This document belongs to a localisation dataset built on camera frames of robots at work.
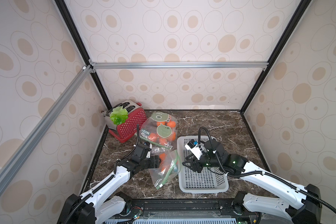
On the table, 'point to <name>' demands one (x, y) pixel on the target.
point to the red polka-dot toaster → (136, 119)
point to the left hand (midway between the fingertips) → (160, 160)
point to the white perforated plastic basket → (209, 180)
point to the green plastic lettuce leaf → (119, 115)
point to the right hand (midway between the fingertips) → (188, 158)
